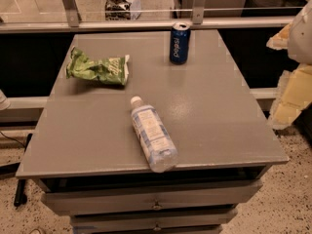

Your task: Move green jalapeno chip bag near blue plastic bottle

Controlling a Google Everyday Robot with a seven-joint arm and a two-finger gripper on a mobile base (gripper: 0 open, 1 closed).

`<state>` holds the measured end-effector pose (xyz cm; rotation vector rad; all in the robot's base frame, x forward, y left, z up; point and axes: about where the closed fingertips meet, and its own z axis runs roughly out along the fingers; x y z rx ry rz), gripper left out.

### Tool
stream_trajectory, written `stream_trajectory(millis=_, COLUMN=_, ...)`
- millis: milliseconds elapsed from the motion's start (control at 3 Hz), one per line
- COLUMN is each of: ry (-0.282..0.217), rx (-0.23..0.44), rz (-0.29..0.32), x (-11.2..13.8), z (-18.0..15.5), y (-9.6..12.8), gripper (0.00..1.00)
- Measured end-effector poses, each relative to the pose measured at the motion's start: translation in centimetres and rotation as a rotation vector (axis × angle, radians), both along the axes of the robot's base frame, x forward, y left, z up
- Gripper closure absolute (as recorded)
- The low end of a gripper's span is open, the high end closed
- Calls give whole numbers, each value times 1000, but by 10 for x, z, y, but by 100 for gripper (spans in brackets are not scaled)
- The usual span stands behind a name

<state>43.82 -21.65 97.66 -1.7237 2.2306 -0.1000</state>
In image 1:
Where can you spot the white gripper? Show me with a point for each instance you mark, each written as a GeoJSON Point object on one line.
{"type": "Point", "coordinates": [302, 38]}

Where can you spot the green jalapeno chip bag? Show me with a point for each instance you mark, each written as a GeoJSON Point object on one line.
{"type": "Point", "coordinates": [109, 71]}

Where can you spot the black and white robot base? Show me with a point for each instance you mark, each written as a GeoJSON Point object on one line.
{"type": "Point", "coordinates": [122, 9]}

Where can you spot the blue plastic water bottle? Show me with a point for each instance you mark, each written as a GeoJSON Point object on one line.
{"type": "Point", "coordinates": [158, 148]}

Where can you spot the blue soda can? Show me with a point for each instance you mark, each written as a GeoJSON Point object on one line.
{"type": "Point", "coordinates": [179, 44]}

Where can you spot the grey drawer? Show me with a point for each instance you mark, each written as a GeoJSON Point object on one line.
{"type": "Point", "coordinates": [152, 221]}
{"type": "Point", "coordinates": [152, 198]}

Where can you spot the grey drawer cabinet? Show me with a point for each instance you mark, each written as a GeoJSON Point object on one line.
{"type": "Point", "coordinates": [85, 139]}

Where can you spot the top grey drawer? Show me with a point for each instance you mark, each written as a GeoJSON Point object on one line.
{"type": "Point", "coordinates": [152, 198]}

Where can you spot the metal railing frame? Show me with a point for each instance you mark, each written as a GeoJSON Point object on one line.
{"type": "Point", "coordinates": [50, 16]}

